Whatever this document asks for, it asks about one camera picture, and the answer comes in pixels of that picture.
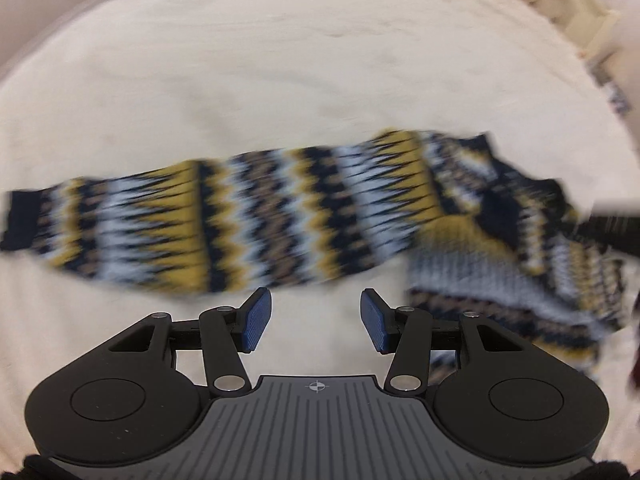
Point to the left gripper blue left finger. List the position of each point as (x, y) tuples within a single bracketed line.
[(226, 332)]

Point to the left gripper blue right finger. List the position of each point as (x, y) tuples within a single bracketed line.
[(404, 332)]

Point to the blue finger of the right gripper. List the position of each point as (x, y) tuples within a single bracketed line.
[(614, 225)]

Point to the navy yellow white patterned sweater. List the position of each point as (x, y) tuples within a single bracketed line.
[(478, 234)]

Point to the cream bed cover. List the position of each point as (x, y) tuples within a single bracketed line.
[(137, 85)]

